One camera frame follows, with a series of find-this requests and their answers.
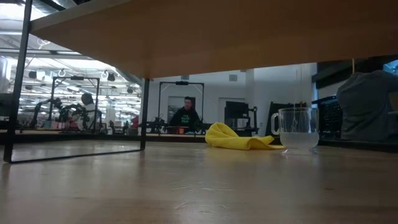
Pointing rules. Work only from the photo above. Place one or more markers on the black perforated crate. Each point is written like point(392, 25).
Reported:
point(329, 115)

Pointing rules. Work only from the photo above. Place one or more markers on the black aluminium table frame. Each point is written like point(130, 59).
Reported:
point(62, 137)

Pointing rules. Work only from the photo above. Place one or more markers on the wooden shelf with black legs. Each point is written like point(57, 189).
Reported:
point(217, 37)

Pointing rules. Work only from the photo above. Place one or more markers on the black leaning panel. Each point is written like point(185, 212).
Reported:
point(275, 105)

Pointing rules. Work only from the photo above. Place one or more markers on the clear glass mug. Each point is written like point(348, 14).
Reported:
point(298, 141)

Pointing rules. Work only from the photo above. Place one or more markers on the yellow cloth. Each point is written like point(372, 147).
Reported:
point(227, 138)

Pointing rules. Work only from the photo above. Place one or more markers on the person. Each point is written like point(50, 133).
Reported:
point(185, 118)
point(89, 109)
point(363, 105)

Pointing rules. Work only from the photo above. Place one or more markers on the black background gantry frame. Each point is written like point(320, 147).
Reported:
point(182, 83)
point(76, 78)

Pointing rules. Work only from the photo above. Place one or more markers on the black background robot arm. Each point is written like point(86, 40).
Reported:
point(37, 109)
point(66, 110)
point(157, 126)
point(200, 127)

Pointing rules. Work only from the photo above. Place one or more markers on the black monitor cart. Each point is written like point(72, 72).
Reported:
point(236, 109)

